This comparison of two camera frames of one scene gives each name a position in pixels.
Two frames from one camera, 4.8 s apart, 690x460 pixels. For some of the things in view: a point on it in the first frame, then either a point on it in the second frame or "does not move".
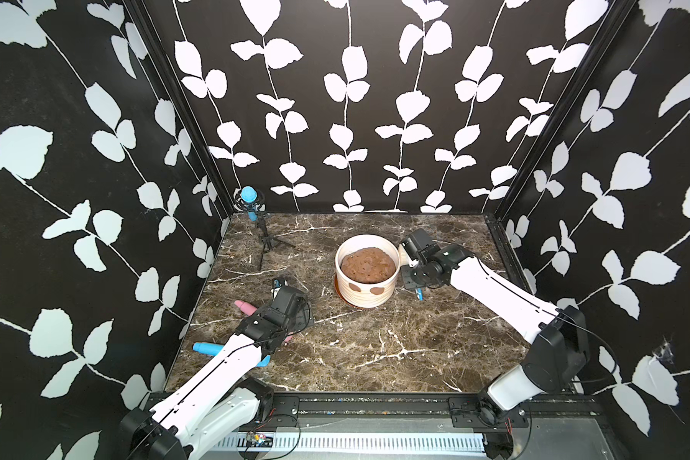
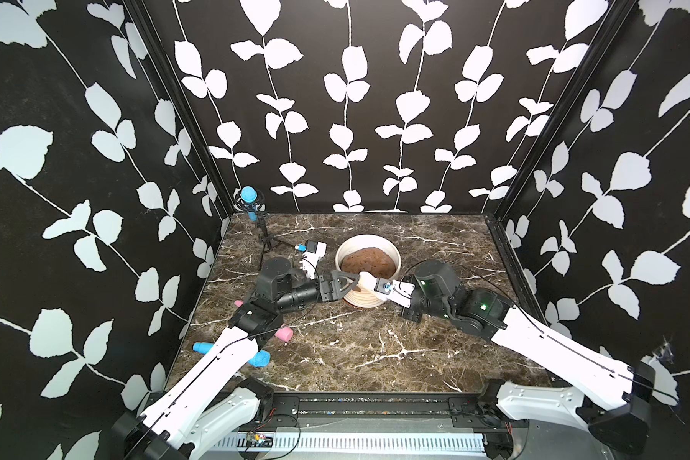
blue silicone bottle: x=216 y=350 does not move
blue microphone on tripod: x=246 y=198 does not move
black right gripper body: x=413 y=277 → x=421 y=309
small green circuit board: x=260 y=441 does not move
